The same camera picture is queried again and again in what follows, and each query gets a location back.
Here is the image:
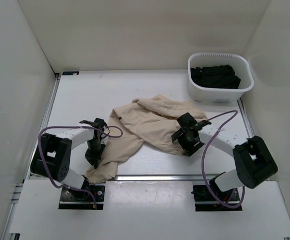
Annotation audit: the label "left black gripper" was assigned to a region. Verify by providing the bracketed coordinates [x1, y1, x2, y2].
[84, 138, 106, 167]

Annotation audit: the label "beige trousers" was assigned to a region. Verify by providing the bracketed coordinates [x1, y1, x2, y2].
[85, 95, 207, 184]

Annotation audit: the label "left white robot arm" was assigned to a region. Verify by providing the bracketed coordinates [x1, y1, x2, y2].
[30, 118, 109, 200]

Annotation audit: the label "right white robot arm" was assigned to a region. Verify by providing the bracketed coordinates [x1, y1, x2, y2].
[172, 112, 278, 200]

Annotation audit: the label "black trousers in basket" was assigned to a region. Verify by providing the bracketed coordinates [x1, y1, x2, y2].
[190, 64, 241, 89]

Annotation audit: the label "white plastic basket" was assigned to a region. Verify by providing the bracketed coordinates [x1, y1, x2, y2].
[187, 52, 254, 103]

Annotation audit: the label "aluminium frame rail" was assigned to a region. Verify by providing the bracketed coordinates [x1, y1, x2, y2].
[104, 174, 218, 182]

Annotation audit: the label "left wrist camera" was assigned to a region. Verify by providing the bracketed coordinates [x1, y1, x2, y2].
[79, 118, 108, 131]

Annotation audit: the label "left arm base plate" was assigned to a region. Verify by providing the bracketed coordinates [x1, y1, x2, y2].
[58, 184, 105, 210]

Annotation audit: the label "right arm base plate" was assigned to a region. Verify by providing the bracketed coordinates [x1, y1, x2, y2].
[191, 185, 243, 212]

